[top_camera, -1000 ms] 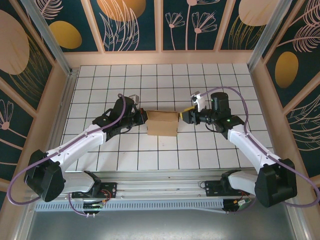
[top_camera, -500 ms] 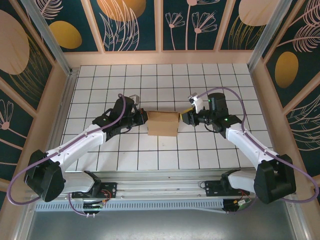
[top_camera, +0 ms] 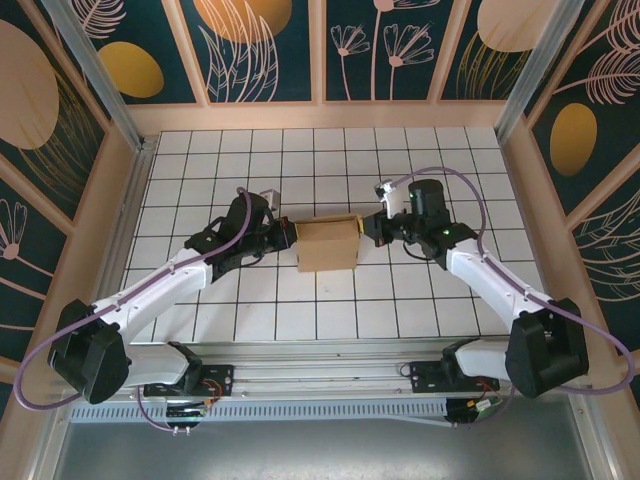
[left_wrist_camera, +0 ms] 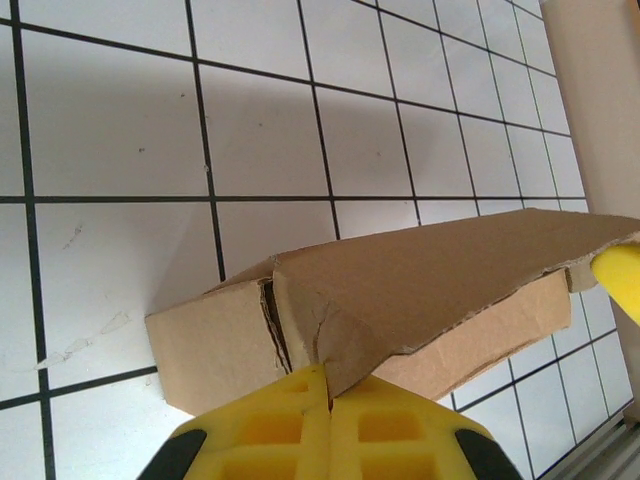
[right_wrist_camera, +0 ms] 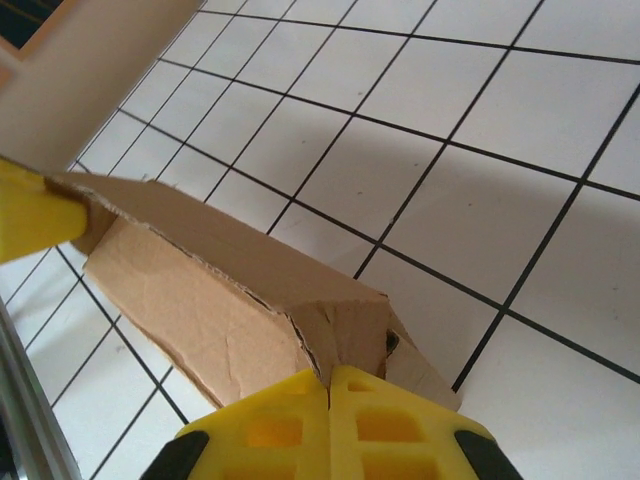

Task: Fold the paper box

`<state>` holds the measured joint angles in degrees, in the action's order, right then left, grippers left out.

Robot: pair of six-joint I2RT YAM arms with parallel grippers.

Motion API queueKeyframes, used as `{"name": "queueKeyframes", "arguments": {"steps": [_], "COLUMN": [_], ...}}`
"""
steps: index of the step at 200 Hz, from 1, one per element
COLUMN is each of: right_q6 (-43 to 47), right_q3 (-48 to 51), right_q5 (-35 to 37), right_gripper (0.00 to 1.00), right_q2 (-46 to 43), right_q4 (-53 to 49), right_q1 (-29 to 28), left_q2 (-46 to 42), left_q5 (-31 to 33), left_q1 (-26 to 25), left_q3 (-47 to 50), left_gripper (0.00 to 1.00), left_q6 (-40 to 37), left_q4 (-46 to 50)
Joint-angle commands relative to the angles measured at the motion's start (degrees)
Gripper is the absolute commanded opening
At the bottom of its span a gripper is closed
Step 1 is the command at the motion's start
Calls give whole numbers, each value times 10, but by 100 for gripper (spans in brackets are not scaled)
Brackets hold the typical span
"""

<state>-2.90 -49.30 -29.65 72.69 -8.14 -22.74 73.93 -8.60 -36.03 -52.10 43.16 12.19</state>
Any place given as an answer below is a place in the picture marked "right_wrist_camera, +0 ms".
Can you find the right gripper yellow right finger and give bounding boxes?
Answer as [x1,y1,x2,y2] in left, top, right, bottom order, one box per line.
[328,365,521,480]

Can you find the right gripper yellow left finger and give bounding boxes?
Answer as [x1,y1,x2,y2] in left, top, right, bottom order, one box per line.
[149,369,332,480]

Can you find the brown cardboard paper box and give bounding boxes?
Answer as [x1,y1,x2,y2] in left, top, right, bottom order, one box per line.
[43,171,464,414]

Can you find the aluminium table frame rails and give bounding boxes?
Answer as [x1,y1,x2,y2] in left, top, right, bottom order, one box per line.
[0,294,84,480]

